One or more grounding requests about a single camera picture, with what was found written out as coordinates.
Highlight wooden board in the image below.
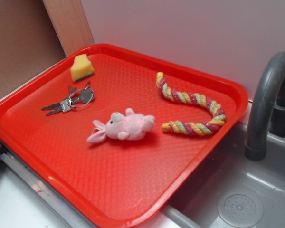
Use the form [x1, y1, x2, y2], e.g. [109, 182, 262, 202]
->
[43, 0, 95, 56]

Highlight silver key bunch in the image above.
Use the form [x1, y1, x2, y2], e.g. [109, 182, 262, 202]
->
[41, 81, 95, 116]

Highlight red plastic tray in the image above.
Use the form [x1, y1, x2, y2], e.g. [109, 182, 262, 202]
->
[0, 44, 248, 228]

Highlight yellow sponge piece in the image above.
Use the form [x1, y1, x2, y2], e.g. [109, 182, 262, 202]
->
[70, 54, 95, 83]

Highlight pink plush bunny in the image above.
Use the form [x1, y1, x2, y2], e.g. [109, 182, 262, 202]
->
[87, 108, 155, 144]

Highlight grey plastic sink basin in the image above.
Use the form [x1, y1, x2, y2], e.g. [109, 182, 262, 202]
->
[162, 123, 285, 228]

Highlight grey curved faucet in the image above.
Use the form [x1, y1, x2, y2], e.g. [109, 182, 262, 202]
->
[245, 52, 285, 161]

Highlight metal rail strip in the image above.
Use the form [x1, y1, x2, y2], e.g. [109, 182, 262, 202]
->
[1, 152, 93, 228]

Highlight multicolour twisted rope toy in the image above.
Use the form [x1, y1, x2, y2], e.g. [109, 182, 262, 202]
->
[156, 72, 226, 136]

